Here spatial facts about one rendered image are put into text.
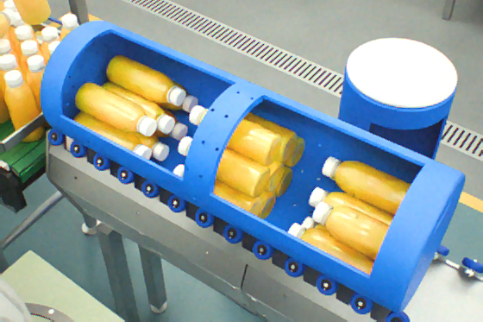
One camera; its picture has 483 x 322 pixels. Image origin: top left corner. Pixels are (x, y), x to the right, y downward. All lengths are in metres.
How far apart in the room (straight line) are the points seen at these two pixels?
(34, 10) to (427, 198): 0.92
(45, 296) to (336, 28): 2.75
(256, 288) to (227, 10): 2.55
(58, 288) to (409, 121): 0.91
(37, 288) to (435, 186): 0.72
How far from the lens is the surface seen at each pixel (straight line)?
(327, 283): 1.29
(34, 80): 1.65
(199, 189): 1.25
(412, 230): 1.09
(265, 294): 1.40
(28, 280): 1.22
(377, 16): 3.78
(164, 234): 1.49
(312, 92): 3.18
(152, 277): 2.18
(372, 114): 1.61
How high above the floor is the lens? 2.04
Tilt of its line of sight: 45 degrees down
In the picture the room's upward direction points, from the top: straight up
